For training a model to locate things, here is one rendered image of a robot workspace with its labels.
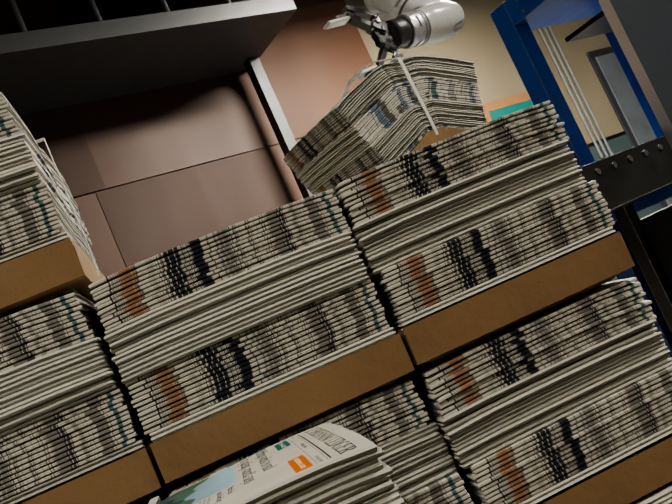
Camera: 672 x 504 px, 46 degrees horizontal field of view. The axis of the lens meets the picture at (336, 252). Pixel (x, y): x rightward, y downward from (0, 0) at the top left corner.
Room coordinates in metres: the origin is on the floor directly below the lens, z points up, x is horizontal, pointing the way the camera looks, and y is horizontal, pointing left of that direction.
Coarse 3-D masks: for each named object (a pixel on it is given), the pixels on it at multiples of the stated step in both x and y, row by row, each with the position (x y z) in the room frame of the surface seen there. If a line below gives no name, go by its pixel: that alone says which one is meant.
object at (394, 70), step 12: (408, 60) 1.74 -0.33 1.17; (396, 72) 1.71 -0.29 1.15; (408, 72) 1.73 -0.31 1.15; (396, 84) 1.70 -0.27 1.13; (408, 84) 1.73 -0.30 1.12; (420, 84) 1.73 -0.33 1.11; (408, 96) 1.71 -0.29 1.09; (408, 108) 1.71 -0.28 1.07; (420, 108) 1.71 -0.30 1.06; (432, 108) 1.73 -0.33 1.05
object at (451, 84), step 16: (416, 64) 1.74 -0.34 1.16; (432, 64) 1.77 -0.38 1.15; (448, 64) 1.79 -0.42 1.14; (464, 64) 1.82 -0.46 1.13; (432, 80) 1.75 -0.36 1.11; (448, 80) 1.78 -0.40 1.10; (464, 80) 1.81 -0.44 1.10; (432, 96) 1.74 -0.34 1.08; (448, 96) 1.76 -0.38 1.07; (464, 96) 1.79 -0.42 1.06; (480, 96) 1.82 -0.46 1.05; (448, 112) 1.75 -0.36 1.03; (464, 112) 1.77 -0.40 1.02; (480, 112) 1.80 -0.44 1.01; (464, 128) 1.77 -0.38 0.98
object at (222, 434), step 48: (528, 288) 0.89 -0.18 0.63; (576, 288) 0.90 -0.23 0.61; (432, 336) 0.87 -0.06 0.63; (288, 384) 0.83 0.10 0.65; (336, 384) 0.84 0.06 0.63; (192, 432) 0.81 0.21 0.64; (240, 432) 0.82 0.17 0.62; (96, 480) 0.79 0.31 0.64; (144, 480) 0.80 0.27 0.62; (624, 480) 0.89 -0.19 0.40
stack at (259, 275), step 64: (512, 128) 0.91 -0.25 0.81; (384, 192) 0.87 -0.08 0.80; (448, 192) 0.90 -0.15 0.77; (512, 192) 0.91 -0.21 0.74; (576, 192) 0.92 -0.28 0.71; (192, 256) 0.83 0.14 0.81; (256, 256) 0.84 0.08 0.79; (320, 256) 0.85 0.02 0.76; (384, 256) 0.87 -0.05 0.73; (448, 256) 0.88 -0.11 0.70; (512, 256) 0.90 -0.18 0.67; (0, 320) 0.78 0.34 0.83; (64, 320) 0.80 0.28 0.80; (128, 320) 0.81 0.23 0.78; (192, 320) 0.82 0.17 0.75; (256, 320) 0.83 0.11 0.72; (320, 320) 0.85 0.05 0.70; (384, 320) 0.86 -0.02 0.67; (576, 320) 0.91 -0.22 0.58; (640, 320) 0.92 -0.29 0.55; (0, 384) 0.78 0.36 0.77; (64, 384) 0.79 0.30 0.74; (128, 384) 0.81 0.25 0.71; (192, 384) 0.82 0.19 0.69; (256, 384) 0.83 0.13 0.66; (384, 384) 0.86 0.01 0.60; (448, 384) 0.87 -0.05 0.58; (512, 384) 0.88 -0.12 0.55; (576, 384) 0.90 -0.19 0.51; (640, 384) 0.91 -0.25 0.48; (0, 448) 0.77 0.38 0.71; (64, 448) 0.79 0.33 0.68; (128, 448) 0.80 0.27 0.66; (256, 448) 0.83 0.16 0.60; (384, 448) 0.86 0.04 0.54; (448, 448) 0.89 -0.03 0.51; (512, 448) 0.88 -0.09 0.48; (576, 448) 0.89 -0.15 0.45; (640, 448) 0.90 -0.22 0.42
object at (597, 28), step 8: (600, 16) 2.64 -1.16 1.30; (584, 24) 2.70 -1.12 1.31; (592, 24) 2.68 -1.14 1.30; (600, 24) 2.73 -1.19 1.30; (608, 24) 2.79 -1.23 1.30; (576, 32) 2.73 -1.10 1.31; (584, 32) 2.75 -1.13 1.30; (592, 32) 2.80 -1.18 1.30; (600, 32) 2.86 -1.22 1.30; (608, 32) 2.91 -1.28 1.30; (568, 40) 2.77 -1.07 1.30
